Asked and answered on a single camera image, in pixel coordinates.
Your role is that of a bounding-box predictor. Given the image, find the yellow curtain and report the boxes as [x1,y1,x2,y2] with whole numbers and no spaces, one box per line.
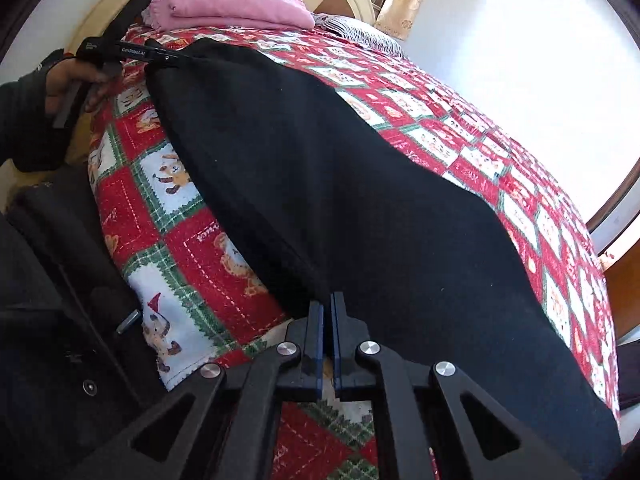
[375,0,432,41]

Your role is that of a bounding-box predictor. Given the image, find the wooden cabinet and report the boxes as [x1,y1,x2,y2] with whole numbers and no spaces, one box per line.
[597,240,640,343]

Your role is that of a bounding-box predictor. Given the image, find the person's left hand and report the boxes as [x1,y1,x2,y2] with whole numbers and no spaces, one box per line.
[44,57,115,117]

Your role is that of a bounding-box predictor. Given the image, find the black pants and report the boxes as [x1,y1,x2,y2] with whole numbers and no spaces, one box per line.
[144,37,623,480]

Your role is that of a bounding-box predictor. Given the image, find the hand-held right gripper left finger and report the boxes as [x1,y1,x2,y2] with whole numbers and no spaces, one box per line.
[65,301,326,480]

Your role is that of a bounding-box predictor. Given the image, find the folded pink cloth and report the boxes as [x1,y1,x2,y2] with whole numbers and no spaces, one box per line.
[141,0,317,32]

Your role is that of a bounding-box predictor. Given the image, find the person's black coat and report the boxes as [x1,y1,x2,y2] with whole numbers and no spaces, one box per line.
[0,160,173,480]

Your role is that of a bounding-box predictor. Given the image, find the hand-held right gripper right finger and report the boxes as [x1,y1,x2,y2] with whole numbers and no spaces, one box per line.
[327,292,586,480]

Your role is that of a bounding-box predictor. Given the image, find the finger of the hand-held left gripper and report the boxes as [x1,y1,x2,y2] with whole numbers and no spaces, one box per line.
[146,44,195,65]

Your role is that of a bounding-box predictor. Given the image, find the red checked printed blanket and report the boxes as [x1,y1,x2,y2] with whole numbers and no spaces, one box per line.
[87,24,623,480]

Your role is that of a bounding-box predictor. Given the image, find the person's left forearm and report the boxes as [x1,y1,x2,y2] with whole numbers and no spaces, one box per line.
[0,50,73,175]

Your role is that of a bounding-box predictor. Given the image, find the striped pillow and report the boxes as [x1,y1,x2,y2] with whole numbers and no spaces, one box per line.
[312,12,407,58]

